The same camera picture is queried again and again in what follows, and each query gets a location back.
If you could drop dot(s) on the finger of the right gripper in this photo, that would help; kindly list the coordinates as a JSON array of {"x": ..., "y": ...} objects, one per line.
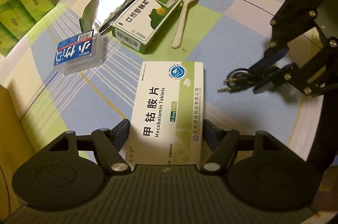
[
  {"x": 270, "y": 57},
  {"x": 276, "y": 79}
]

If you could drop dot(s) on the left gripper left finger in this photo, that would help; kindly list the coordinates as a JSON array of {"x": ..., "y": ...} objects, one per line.
[{"x": 107, "y": 145}]

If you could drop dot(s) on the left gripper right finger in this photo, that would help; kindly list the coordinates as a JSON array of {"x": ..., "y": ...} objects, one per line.
[{"x": 222, "y": 143}]

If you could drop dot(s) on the white Mecobalamin tablets box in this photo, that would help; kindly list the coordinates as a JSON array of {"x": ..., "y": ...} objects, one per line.
[{"x": 167, "y": 117}]

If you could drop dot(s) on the white plastic spoon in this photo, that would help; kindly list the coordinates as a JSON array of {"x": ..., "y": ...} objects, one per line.
[{"x": 177, "y": 40}]

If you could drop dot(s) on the green white medicine box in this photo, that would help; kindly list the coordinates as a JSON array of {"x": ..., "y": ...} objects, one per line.
[{"x": 141, "y": 21}]

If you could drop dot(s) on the brown cardboard box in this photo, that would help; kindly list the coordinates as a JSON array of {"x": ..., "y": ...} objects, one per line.
[{"x": 15, "y": 150}]

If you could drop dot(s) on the blue label clear box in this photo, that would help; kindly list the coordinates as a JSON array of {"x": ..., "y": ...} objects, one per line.
[{"x": 80, "y": 52}]

